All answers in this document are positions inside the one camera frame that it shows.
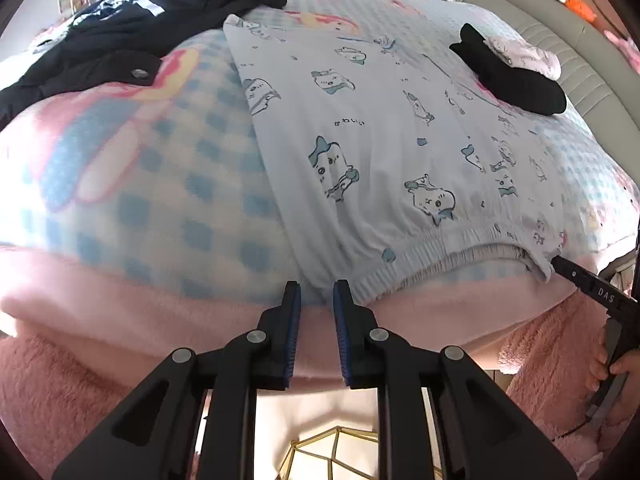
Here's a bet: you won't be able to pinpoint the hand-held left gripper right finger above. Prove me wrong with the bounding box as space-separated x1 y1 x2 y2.
332 279 576 480

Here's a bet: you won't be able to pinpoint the grey padded headboard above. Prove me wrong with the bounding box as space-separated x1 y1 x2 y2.
460 0 640 161

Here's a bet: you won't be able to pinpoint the person's right hand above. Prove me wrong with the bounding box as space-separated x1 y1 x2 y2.
590 329 640 385

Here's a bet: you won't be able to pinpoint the black jacket pile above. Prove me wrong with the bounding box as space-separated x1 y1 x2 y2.
0 0 287 131

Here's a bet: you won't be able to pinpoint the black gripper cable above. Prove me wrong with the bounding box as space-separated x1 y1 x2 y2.
549 409 597 442

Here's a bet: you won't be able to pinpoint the folded pink garment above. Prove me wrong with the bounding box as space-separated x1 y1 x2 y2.
487 35 562 81

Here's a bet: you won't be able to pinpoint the folded black garment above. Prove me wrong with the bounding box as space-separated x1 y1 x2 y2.
449 23 567 116

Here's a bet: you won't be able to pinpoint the white cartoon print pajama pants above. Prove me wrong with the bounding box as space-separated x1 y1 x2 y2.
222 14 567 307

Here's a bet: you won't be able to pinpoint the orange plush toy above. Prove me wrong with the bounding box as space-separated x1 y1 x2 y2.
565 0 598 23

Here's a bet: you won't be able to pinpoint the blue checkered cartoon blanket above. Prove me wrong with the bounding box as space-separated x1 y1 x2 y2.
0 0 640 397

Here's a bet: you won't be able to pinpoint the pink fuzzy bed sheet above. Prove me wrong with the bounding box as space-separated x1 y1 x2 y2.
0 290 640 480

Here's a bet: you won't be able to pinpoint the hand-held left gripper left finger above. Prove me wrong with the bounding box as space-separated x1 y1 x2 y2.
52 280 302 480

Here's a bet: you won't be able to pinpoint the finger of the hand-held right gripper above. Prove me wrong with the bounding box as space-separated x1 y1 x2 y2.
549 254 599 294

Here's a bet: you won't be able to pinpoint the pink plush toy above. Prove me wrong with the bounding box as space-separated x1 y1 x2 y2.
605 30 640 71

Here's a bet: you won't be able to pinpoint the gold wire basket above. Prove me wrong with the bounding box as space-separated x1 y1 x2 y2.
280 425 443 480

